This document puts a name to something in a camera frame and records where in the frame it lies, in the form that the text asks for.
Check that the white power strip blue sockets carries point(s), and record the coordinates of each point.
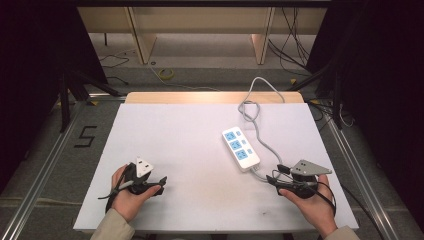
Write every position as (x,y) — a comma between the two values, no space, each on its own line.
(240,149)

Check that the person's left hand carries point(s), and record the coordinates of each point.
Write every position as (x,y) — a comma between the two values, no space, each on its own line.
(128,200)

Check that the person's right hand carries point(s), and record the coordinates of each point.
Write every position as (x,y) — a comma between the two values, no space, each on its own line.
(313,208)

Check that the black curtain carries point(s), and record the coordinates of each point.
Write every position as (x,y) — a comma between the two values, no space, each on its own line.
(383,83)
(30,66)

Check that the beige wooden bench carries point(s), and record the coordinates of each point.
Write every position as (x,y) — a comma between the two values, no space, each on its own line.
(200,20)

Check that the white table cover sheet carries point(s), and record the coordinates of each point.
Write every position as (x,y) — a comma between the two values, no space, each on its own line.
(186,156)

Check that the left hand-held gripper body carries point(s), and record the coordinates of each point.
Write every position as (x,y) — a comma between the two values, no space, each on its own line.
(143,168)

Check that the black tripod stand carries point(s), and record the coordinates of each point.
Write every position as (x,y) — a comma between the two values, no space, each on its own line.
(335,96)
(71,96)

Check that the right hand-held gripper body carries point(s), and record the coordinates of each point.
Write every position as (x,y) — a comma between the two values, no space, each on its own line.
(305,170)

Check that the aluminium floor rail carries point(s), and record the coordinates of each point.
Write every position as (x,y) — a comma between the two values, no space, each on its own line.
(363,186)
(40,176)

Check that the yellow tape roll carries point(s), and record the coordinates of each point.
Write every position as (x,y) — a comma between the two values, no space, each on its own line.
(166,73)

